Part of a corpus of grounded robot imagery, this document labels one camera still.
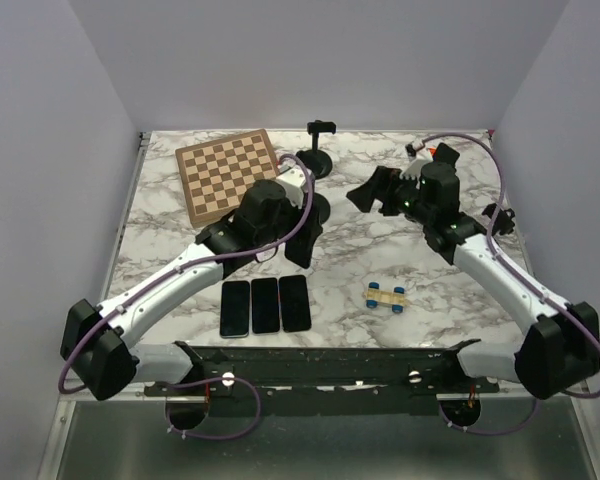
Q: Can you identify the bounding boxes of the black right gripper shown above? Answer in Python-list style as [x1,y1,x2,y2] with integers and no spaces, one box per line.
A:
[347,165,435,226]

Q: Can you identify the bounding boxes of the black edge phone stand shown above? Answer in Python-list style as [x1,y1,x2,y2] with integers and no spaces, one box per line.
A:
[305,193,331,225]

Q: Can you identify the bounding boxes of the black phone with silver edge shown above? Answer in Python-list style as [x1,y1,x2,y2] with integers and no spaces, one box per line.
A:
[251,278,280,335]

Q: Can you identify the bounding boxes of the black round-base pole phone stand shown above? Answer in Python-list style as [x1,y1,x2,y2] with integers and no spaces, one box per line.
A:
[296,120,337,179]

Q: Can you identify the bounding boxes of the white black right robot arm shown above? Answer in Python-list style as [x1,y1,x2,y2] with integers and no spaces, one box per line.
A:
[346,162,600,399]

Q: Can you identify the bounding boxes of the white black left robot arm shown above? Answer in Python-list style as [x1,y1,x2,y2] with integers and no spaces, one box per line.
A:
[58,180,331,400]

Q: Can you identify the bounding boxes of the black folding phone stand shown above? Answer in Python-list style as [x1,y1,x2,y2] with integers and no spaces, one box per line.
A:
[432,142,460,168]

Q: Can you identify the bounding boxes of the wooden toy car blue wheels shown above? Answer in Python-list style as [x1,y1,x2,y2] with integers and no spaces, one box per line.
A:
[364,282,406,314]

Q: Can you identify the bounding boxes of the wooden chessboard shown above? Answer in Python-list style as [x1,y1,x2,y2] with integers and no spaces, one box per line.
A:
[175,129,279,228]

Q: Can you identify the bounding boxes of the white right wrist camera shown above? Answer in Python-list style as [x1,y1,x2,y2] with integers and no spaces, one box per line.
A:
[400,148,433,180]

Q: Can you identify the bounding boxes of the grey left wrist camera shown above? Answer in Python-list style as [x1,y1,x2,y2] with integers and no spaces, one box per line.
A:
[274,166,313,209]

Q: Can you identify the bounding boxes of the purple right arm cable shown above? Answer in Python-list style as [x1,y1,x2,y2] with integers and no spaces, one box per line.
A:
[409,133,600,399]

